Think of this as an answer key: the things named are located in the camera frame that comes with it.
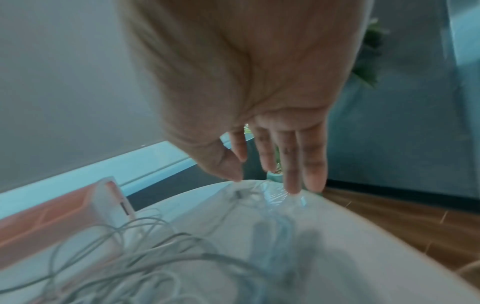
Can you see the person's right hand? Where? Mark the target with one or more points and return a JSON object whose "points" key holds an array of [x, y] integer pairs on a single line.
{"points": [[247, 74]]}

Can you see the clear plastic bag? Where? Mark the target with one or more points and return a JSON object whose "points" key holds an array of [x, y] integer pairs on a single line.
{"points": [[272, 194]]}

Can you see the green leafy plant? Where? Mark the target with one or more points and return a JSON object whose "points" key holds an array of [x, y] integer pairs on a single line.
{"points": [[369, 56]]}

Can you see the white window sill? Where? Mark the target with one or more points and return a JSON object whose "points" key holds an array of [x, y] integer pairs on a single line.
{"points": [[112, 169]]}

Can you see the white and pink box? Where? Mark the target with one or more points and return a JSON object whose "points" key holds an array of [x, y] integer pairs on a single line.
{"points": [[67, 219]]}

